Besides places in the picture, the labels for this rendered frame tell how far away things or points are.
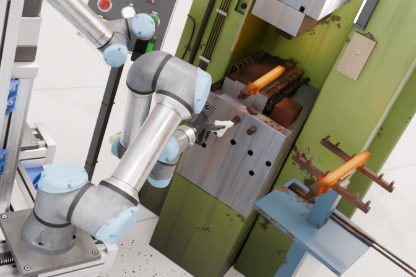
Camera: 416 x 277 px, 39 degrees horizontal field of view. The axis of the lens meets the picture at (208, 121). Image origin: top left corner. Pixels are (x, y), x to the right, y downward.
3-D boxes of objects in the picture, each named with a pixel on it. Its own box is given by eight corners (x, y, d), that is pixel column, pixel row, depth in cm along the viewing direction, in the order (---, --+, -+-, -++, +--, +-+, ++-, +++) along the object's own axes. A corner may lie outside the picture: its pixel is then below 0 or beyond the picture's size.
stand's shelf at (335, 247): (339, 277, 202) (342, 273, 200) (251, 206, 218) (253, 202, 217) (374, 243, 224) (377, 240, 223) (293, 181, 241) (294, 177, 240)
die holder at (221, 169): (246, 218, 252) (286, 136, 229) (175, 172, 262) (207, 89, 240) (294, 167, 297) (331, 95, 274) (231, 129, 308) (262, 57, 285)
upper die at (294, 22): (295, 37, 220) (305, 14, 215) (250, 13, 226) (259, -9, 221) (330, 17, 254) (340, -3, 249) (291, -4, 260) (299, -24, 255)
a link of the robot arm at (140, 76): (120, 51, 160) (104, 162, 195) (155, 68, 158) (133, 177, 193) (141, 29, 168) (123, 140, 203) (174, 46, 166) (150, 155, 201)
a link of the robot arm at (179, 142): (147, 156, 187) (155, 135, 182) (166, 144, 196) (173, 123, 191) (167, 169, 185) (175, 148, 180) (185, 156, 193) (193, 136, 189)
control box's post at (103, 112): (80, 204, 295) (134, 11, 240) (74, 200, 296) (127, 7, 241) (86, 200, 298) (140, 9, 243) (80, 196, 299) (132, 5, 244)
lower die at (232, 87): (261, 113, 238) (268, 96, 234) (220, 89, 244) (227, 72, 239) (298, 85, 272) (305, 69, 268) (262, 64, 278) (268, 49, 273)
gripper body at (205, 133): (191, 128, 209) (173, 141, 199) (199, 109, 205) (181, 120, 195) (208, 140, 207) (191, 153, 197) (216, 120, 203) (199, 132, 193)
